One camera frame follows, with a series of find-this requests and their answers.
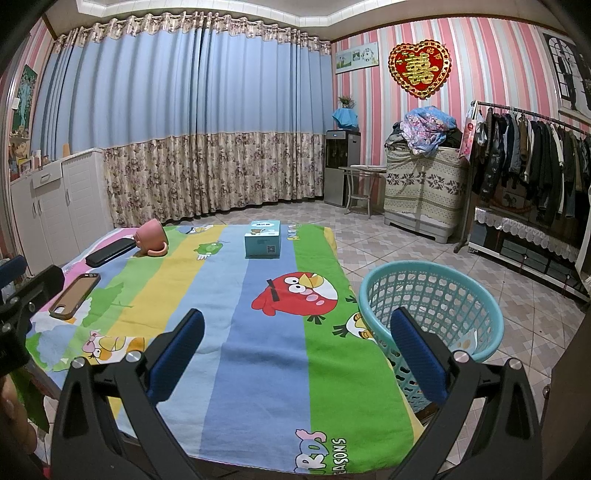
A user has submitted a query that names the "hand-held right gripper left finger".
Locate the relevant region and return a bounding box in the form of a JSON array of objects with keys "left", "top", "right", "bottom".
[{"left": 50, "top": 308, "right": 206, "bottom": 480}]

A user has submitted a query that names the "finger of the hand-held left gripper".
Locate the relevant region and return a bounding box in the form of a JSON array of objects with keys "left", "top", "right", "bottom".
[
  {"left": 14, "top": 265, "right": 65, "bottom": 324},
  {"left": 0, "top": 255, "right": 28, "bottom": 291}
]

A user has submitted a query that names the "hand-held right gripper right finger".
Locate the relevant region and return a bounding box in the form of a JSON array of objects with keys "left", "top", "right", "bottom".
[{"left": 390, "top": 307, "right": 543, "bottom": 480}]

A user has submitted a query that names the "illustrated paper leaflet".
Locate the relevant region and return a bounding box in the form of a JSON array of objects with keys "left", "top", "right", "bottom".
[{"left": 450, "top": 329, "right": 478, "bottom": 352}]

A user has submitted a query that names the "teal plastic basket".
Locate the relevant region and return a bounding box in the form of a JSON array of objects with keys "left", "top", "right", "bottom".
[{"left": 359, "top": 263, "right": 505, "bottom": 414}]

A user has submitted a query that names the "person's left hand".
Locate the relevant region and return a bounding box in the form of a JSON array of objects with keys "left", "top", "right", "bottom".
[{"left": 0, "top": 376, "right": 37, "bottom": 467}]

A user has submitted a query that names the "tan phone case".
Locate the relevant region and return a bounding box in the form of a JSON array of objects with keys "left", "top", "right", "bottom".
[{"left": 48, "top": 272, "right": 101, "bottom": 320}]

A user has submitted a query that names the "black rectangular case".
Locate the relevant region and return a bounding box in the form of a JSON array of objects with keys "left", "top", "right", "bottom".
[{"left": 85, "top": 237, "right": 137, "bottom": 267}]

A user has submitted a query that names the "white cabinet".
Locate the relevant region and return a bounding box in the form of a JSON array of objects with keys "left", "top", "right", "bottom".
[{"left": 9, "top": 148, "right": 112, "bottom": 278}]

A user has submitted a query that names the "cartoon bird printed blanket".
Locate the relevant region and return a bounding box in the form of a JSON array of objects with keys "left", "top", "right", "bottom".
[{"left": 25, "top": 224, "right": 426, "bottom": 476}]

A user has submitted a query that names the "pink pig mug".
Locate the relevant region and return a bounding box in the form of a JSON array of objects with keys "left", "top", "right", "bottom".
[{"left": 134, "top": 219, "right": 169, "bottom": 257}]

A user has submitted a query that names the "teal tissue box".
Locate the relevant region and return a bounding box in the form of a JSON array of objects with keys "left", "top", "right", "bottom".
[{"left": 244, "top": 220, "right": 283, "bottom": 259}]

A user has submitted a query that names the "low storage shelf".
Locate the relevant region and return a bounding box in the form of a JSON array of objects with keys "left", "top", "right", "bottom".
[{"left": 468, "top": 207, "right": 591, "bottom": 301}]

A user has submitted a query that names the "cloth covered cabinet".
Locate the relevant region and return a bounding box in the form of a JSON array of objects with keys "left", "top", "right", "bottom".
[{"left": 384, "top": 147, "right": 469, "bottom": 244}]

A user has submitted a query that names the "white lace cloth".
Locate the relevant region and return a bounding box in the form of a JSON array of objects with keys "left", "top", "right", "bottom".
[{"left": 475, "top": 207, "right": 585, "bottom": 264}]

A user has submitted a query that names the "small round table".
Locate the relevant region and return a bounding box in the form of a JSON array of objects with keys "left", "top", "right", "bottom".
[{"left": 339, "top": 165, "right": 387, "bottom": 217}]

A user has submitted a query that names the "grey water dispenser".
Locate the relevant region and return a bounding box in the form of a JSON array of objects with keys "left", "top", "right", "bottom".
[{"left": 323, "top": 129, "right": 362, "bottom": 208}]

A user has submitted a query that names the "pink hanging bag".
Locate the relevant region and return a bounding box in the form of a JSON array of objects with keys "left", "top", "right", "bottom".
[{"left": 458, "top": 108, "right": 483, "bottom": 162}]

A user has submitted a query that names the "row of hanging clothes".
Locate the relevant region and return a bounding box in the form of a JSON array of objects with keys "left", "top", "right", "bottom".
[{"left": 473, "top": 108, "right": 591, "bottom": 220}]

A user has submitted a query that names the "pile of clothes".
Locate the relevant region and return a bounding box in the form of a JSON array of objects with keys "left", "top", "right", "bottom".
[{"left": 385, "top": 105, "right": 462, "bottom": 155}]

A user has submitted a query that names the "blue and floral curtain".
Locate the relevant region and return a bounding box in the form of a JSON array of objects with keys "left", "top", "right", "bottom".
[{"left": 32, "top": 14, "right": 333, "bottom": 227}]

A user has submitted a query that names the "blue bottle cover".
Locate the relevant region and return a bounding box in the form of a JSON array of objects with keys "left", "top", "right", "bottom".
[{"left": 332, "top": 108, "right": 360, "bottom": 131}]

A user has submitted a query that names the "metal clothes rack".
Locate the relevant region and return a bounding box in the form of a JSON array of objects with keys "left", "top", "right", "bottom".
[{"left": 455, "top": 99, "right": 591, "bottom": 254}]

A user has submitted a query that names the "black and white framed picture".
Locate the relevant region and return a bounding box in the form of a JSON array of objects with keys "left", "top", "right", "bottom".
[{"left": 538, "top": 28, "right": 591, "bottom": 116}]

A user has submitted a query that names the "wall poster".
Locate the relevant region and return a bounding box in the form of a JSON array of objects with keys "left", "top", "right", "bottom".
[{"left": 11, "top": 65, "right": 38, "bottom": 134}]

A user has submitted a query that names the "red heart wall decoration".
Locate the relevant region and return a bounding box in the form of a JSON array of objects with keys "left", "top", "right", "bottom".
[{"left": 388, "top": 41, "right": 451, "bottom": 100}]

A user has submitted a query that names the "wall calendar picture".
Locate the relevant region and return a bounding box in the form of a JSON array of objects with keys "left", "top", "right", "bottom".
[{"left": 335, "top": 41, "right": 380, "bottom": 75}]

